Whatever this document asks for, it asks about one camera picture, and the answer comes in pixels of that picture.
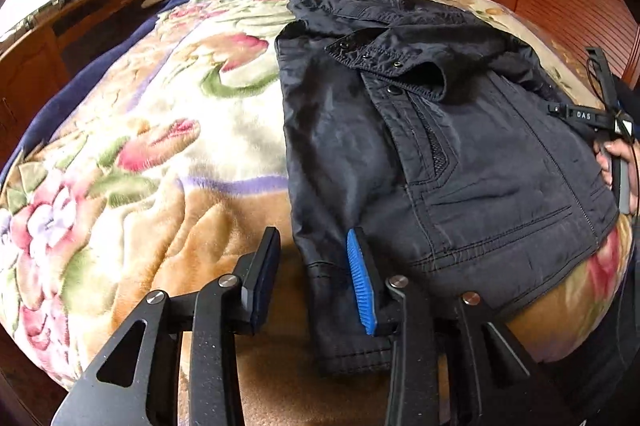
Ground person's right hand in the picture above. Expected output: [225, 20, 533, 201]
[594, 140, 640, 187]

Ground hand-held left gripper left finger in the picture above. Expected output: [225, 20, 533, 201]
[51, 226, 282, 426]

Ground dark navy jacket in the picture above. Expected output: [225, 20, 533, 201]
[274, 0, 621, 378]

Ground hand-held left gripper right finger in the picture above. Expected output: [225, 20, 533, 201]
[346, 227, 578, 426]

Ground wooden desk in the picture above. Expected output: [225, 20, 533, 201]
[0, 0, 166, 148]

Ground navy blue bed sheet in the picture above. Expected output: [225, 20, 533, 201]
[0, 0, 192, 188]

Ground floral blanket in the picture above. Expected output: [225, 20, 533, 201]
[0, 0, 637, 426]

